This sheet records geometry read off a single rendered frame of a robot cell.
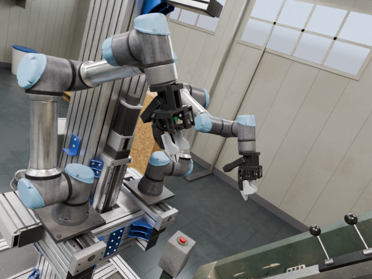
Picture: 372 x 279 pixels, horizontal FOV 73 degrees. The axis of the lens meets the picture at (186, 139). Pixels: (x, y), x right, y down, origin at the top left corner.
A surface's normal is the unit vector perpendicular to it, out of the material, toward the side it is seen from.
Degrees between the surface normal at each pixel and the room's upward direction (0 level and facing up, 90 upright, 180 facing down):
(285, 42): 90
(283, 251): 90
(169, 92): 110
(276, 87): 90
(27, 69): 83
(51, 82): 74
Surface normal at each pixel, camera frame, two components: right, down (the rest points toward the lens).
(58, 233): 0.33, -0.89
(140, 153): -0.56, 0.08
